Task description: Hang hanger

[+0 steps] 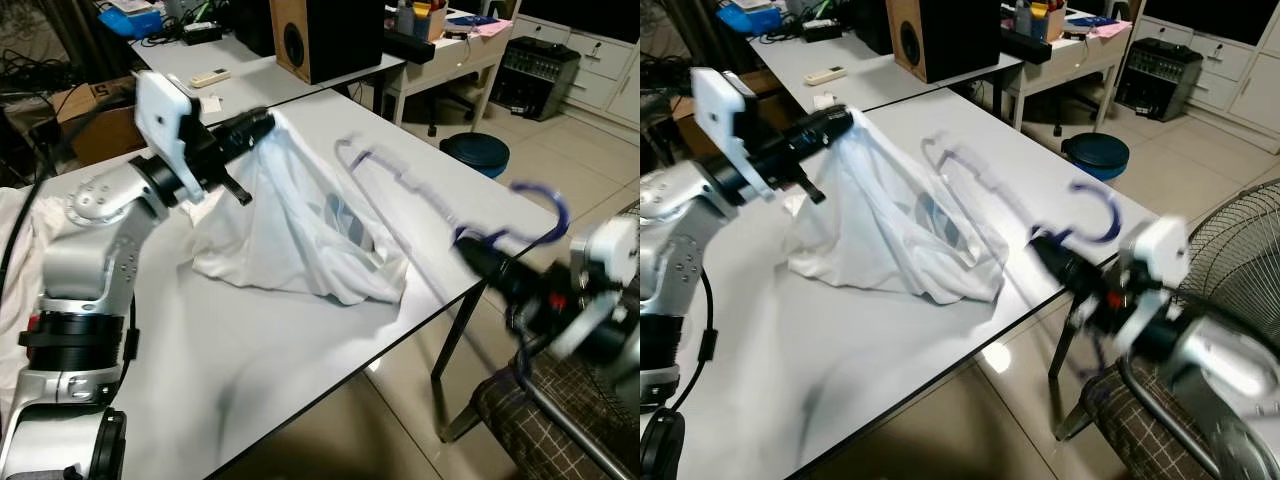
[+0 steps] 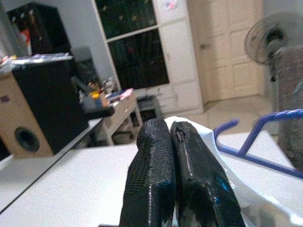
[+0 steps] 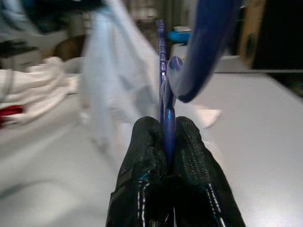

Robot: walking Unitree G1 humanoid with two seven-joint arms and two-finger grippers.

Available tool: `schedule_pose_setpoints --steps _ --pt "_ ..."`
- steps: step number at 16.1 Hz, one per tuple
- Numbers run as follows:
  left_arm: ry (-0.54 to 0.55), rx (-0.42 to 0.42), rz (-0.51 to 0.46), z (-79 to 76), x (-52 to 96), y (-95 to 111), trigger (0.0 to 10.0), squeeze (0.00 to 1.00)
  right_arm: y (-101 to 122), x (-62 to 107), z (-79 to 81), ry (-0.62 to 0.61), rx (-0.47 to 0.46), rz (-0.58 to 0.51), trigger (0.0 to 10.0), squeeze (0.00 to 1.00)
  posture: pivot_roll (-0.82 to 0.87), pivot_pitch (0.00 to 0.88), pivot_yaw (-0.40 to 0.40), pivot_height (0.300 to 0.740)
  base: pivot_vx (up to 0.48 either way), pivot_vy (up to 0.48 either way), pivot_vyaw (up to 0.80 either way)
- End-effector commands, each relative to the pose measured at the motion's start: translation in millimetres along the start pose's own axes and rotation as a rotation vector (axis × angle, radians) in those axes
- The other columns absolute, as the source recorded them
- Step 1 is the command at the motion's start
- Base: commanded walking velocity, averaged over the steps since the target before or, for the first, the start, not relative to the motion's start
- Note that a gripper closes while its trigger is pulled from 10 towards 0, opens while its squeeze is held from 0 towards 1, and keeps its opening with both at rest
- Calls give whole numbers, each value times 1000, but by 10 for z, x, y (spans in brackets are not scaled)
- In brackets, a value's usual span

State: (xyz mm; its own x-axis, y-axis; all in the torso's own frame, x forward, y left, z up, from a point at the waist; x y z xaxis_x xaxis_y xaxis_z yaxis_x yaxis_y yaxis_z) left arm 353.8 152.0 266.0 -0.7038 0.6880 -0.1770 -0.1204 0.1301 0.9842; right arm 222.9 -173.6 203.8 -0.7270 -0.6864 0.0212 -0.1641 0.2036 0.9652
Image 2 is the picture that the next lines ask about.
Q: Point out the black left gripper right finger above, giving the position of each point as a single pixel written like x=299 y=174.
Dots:
x=201 y=189

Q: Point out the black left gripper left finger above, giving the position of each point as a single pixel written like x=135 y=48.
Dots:
x=151 y=177

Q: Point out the white printed t-shirt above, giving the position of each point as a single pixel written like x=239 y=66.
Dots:
x=260 y=189

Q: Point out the purple plastic hanger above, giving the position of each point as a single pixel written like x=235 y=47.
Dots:
x=260 y=162

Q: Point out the low white shelf unit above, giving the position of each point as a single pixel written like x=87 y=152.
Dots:
x=123 y=111

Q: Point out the white table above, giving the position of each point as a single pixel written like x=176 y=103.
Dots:
x=71 y=184

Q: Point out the pink white box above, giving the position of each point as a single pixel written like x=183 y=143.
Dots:
x=123 y=94

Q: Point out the tall white glass cabinet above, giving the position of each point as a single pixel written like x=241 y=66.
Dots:
x=180 y=59

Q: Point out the grey fuzzy fabric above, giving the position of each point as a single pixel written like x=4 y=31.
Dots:
x=291 y=106

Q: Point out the wooden black-front speaker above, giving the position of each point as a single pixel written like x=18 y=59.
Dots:
x=47 y=106

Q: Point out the cream panelled door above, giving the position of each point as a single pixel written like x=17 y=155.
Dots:
x=225 y=59

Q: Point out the grey standing fan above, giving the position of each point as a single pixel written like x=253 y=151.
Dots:
x=262 y=42

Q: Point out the stack of papers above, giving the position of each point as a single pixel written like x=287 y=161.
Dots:
x=42 y=58

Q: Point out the black cabinet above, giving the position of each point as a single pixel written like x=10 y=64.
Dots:
x=47 y=28

